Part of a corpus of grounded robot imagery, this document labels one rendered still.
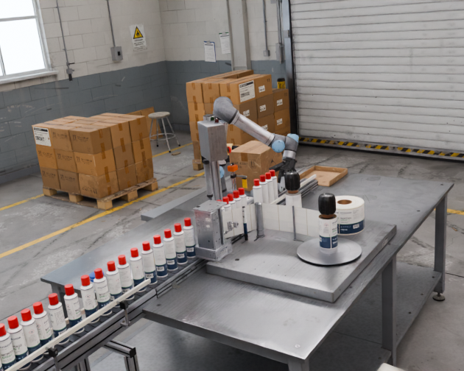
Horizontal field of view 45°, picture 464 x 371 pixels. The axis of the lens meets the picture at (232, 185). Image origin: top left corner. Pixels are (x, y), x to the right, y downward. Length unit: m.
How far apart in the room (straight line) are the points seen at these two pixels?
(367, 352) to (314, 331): 0.99
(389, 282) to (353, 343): 0.46
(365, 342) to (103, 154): 3.89
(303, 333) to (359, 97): 5.58
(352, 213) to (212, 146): 0.79
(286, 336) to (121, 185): 4.49
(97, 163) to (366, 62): 3.55
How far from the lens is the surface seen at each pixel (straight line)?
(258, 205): 2.92
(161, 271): 2.67
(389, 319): 3.17
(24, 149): 8.40
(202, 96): 7.11
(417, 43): 7.16
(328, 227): 2.69
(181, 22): 9.54
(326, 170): 4.17
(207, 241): 2.74
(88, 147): 6.25
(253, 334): 2.29
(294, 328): 2.31
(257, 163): 3.69
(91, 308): 2.40
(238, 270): 2.67
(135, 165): 6.62
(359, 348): 3.27
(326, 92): 7.82
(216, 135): 2.93
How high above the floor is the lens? 2.08
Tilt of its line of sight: 18 degrees down
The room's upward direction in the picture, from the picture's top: 5 degrees counter-clockwise
